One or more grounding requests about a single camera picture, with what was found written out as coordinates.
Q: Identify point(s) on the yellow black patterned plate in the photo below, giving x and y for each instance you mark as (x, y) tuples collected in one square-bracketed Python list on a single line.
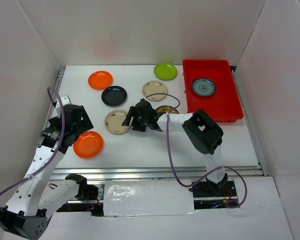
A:
[(161, 110)]

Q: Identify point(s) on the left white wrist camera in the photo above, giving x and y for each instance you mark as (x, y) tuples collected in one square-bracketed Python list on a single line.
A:
[(64, 100)]

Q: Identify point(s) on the orange plate near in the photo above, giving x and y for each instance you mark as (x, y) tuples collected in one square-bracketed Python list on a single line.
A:
[(88, 145)]

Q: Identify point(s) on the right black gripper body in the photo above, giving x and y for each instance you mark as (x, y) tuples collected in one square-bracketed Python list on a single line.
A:
[(137, 116)]

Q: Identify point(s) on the red plastic bin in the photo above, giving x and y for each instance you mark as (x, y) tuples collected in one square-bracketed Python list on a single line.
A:
[(224, 105)]

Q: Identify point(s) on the cream plate with motifs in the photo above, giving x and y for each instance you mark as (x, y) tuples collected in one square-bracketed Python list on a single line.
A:
[(154, 90)]

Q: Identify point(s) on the lime green plate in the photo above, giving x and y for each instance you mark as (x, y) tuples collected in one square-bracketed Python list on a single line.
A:
[(165, 71)]

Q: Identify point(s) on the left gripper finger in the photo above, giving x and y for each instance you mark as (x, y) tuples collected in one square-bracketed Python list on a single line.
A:
[(82, 129), (85, 121)]

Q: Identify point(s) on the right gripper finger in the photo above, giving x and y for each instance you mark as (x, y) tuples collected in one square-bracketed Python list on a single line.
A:
[(130, 114), (138, 126)]

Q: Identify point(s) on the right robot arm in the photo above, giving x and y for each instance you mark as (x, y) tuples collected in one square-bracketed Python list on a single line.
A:
[(202, 131)]

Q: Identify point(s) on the orange plate far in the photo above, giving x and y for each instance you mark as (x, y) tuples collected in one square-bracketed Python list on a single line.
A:
[(100, 80)]

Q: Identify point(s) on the blue white patterned plate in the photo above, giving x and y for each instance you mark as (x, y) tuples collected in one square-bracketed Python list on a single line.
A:
[(203, 87)]

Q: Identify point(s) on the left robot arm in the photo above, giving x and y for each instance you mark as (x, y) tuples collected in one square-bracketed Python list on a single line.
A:
[(29, 210)]

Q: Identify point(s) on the orange plate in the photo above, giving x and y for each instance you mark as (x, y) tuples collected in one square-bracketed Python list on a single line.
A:
[(88, 145), (100, 80)]

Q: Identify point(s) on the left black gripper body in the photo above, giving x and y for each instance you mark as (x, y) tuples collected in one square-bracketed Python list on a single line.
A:
[(53, 121)]

